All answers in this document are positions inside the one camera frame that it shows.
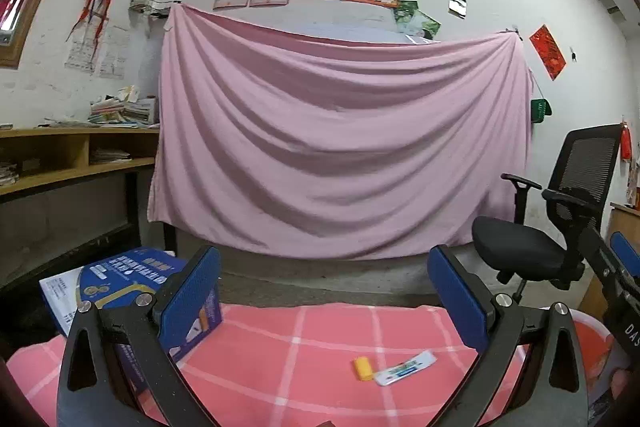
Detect red basin with white rim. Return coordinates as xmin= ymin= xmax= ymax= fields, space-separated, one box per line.
xmin=520 ymin=309 xmax=632 ymax=414

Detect pink hanging sheet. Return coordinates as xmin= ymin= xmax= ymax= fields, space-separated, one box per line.
xmin=147 ymin=1 xmax=536 ymax=261

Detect small yellow cap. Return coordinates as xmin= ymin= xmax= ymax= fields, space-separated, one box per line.
xmin=353 ymin=355 xmax=375 ymax=382

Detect black office chair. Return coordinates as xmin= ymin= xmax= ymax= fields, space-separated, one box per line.
xmin=472 ymin=123 xmax=624 ymax=304

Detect wooden shelf desk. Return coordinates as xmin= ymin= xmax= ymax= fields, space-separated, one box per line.
xmin=0 ymin=125 xmax=174 ymax=259

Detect red paper wall banner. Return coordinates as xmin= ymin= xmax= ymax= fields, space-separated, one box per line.
xmin=528 ymin=24 xmax=569 ymax=82

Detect stack of books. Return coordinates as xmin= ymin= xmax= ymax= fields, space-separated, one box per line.
xmin=89 ymin=84 xmax=161 ymax=128

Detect pink checked tablecloth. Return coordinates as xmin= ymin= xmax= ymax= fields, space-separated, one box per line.
xmin=5 ymin=302 xmax=537 ymax=427

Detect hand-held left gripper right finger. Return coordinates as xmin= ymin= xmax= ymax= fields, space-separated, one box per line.
xmin=427 ymin=244 xmax=591 ymax=427

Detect white printed tube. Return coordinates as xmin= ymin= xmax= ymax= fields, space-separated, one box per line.
xmin=373 ymin=350 xmax=438 ymax=387

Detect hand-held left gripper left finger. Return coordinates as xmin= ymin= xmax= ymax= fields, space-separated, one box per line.
xmin=56 ymin=245 xmax=224 ymax=427

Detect red hanging ornament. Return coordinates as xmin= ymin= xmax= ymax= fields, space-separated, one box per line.
xmin=619 ymin=121 xmax=634 ymax=160

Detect white wall calendar sheet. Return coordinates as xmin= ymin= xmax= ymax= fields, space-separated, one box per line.
xmin=64 ymin=24 xmax=99 ymax=73
xmin=99 ymin=26 xmax=130 ymax=80

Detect green hanging tag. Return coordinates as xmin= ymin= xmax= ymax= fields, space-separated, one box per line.
xmin=529 ymin=98 xmax=554 ymax=124

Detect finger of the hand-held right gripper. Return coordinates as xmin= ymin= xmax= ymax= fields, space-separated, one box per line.
xmin=609 ymin=231 xmax=640 ymax=279
xmin=581 ymin=226 xmax=640 ymax=308

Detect small wall rack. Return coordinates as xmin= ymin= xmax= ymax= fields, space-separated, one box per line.
xmin=128 ymin=0 xmax=174 ymax=18

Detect green photo prints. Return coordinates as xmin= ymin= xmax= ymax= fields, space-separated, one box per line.
xmin=392 ymin=0 xmax=444 ymax=40

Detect wooden cabinet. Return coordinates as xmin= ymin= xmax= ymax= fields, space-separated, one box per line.
xmin=580 ymin=201 xmax=640 ymax=324

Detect blue cardboard box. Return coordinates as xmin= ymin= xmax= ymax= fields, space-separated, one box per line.
xmin=38 ymin=246 xmax=224 ymax=413

